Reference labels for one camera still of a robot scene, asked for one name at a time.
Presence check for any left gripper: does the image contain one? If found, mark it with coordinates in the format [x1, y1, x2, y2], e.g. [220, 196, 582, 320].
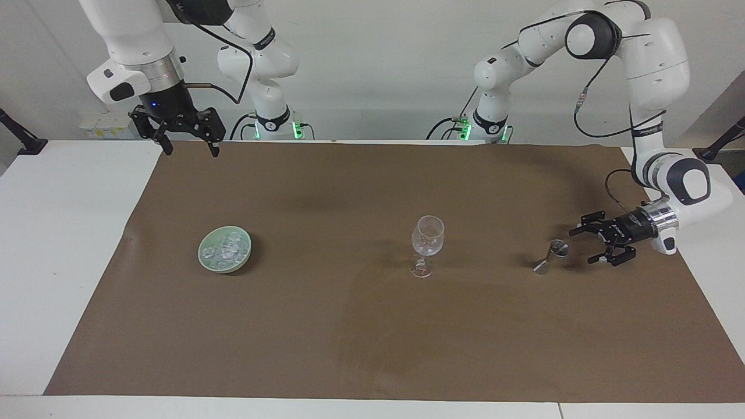
[569, 209, 658, 268]

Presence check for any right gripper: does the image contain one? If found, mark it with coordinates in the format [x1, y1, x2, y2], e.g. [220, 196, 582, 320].
[129, 83, 227, 158]

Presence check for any clear wine glass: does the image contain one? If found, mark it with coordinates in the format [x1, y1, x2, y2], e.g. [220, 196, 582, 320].
[410, 215, 446, 279]

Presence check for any silver metal jigger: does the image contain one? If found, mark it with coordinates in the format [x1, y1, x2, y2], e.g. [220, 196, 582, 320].
[532, 239, 572, 275]

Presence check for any green bowl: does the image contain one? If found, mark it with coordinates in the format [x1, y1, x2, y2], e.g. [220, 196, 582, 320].
[197, 225, 253, 275]

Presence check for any black stand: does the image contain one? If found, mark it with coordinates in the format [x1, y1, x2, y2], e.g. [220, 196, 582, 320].
[0, 108, 49, 156]
[693, 116, 745, 162]

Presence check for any black cable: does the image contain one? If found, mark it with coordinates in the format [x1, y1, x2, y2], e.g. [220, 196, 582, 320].
[605, 168, 642, 214]
[229, 113, 260, 141]
[573, 54, 668, 140]
[172, 0, 255, 106]
[426, 117, 467, 141]

